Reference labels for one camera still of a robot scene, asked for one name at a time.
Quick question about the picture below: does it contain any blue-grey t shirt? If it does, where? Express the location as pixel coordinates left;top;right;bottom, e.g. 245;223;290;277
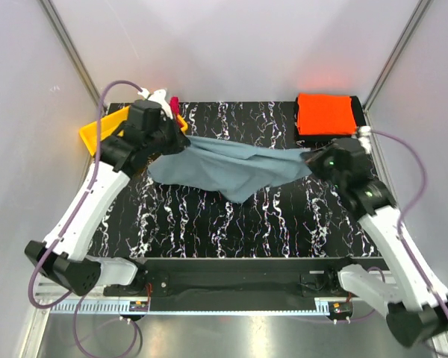
148;136;312;204

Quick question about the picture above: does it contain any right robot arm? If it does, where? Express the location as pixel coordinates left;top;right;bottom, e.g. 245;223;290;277
305;137;448;348

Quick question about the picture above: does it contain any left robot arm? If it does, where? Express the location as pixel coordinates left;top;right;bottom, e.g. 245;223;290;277
25;97;190;296

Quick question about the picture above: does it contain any red t shirt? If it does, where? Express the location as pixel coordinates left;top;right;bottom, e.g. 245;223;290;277
169;96;180;116

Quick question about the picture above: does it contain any folded orange t shirt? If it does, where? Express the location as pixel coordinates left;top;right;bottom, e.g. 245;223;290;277
296;93;357;136

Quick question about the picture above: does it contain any yellow plastic tray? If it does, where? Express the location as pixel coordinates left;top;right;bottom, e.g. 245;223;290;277
78;106;189;157

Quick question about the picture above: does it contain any folded black t shirt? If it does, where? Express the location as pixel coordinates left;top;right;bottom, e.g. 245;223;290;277
294;95;367;144

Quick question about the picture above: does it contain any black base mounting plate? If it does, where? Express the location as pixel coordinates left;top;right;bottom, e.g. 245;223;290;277
100;257;382;313

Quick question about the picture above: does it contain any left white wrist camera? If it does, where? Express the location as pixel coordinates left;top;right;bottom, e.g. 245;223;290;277
138;87;172;118

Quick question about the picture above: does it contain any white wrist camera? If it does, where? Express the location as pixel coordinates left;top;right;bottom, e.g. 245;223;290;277
357;126;372;154
138;87;172;118

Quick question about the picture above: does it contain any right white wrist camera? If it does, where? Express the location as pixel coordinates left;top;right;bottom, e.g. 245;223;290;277
357;126;372;154

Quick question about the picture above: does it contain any left aluminium corner post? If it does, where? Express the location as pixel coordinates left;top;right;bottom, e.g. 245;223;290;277
37;0;100;108

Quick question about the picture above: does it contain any aluminium corner post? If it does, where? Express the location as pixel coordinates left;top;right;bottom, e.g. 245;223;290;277
37;0;100;108
363;0;433;113

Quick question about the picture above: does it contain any right aluminium corner post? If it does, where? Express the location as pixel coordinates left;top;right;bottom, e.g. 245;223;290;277
363;0;433;113

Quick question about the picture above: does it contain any aluminium frame rail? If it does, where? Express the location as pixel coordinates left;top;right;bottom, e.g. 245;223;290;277
33;271;445;318

